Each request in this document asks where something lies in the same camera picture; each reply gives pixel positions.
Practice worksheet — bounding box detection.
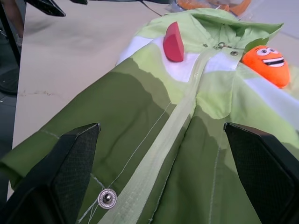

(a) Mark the black angular gripper part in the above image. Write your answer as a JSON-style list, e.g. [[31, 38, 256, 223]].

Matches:
[[23, 0, 88, 17]]

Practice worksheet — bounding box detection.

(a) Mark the bystander leg with white shoe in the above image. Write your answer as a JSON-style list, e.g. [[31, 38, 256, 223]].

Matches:
[[4, 0, 25, 47]]

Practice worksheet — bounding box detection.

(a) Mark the red half-round foam block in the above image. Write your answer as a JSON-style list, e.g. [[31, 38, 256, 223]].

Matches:
[[163, 21, 185, 63]]

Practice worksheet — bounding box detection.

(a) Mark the orange and clear plastic package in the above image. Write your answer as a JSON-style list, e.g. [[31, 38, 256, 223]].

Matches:
[[165, 0, 253, 17]]

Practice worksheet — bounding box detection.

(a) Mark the green and white zip jacket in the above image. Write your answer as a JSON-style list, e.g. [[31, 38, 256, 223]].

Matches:
[[0, 8, 299, 224]]

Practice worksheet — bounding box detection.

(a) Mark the thin black cable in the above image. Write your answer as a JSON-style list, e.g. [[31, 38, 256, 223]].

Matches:
[[139, 0, 164, 17]]

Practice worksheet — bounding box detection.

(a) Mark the orange smiling plush toy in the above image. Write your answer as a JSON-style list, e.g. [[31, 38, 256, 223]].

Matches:
[[242, 45, 291, 89]]

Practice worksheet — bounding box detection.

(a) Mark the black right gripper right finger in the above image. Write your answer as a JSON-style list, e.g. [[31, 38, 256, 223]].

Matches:
[[223, 122, 299, 224]]

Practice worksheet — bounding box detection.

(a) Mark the black metal stand post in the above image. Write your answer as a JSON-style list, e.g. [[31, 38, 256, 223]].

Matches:
[[0, 0, 21, 68]]

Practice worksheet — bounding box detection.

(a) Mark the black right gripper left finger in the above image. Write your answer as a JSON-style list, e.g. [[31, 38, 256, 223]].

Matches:
[[0, 123, 101, 224]]

